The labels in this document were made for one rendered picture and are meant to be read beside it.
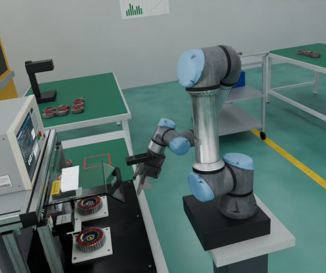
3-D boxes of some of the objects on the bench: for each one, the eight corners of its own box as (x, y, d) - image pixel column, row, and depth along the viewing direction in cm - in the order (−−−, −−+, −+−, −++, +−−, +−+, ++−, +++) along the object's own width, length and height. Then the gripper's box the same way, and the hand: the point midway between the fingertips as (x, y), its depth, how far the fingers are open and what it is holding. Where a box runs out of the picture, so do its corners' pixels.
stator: (102, 198, 155) (101, 192, 154) (103, 212, 145) (102, 205, 144) (78, 203, 154) (77, 197, 152) (78, 218, 144) (76, 210, 142)
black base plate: (133, 182, 172) (132, 179, 171) (157, 273, 114) (156, 268, 114) (42, 201, 165) (40, 197, 164) (18, 309, 107) (16, 304, 106)
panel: (41, 197, 165) (25, 144, 153) (16, 306, 105) (-14, 234, 93) (39, 197, 165) (22, 144, 153) (12, 307, 105) (-18, 234, 93)
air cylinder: (62, 246, 130) (58, 235, 127) (61, 259, 123) (57, 248, 121) (49, 248, 129) (45, 238, 127) (46, 262, 122) (43, 251, 120)
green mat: (124, 137, 230) (123, 137, 229) (136, 180, 174) (136, 180, 174) (-17, 163, 215) (-17, 163, 215) (-52, 219, 160) (-52, 219, 160)
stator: (105, 230, 134) (103, 223, 132) (106, 249, 123) (104, 241, 122) (77, 236, 132) (75, 229, 130) (76, 256, 122) (74, 248, 120)
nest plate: (106, 197, 158) (106, 195, 157) (108, 215, 144) (108, 213, 144) (75, 204, 156) (74, 202, 155) (74, 223, 142) (74, 221, 142)
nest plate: (109, 228, 136) (109, 226, 136) (112, 254, 123) (112, 251, 122) (73, 237, 134) (72, 234, 133) (72, 264, 120) (71, 261, 120)
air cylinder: (65, 210, 152) (62, 201, 149) (64, 220, 145) (61, 210, 143) (54, 213, 151) (51, 203, 149) (52, 223, 144) (49, 213, 142)
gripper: (170, 163, 139) (152, 202, 144) (160, 145, 156) (145, 180, 162) (152, 158, 136) (134, 197, 141) (144, 140, 153) (128, 175, 159)
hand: (134, 187), depth 150 cm, fingers open, 14 cm apart
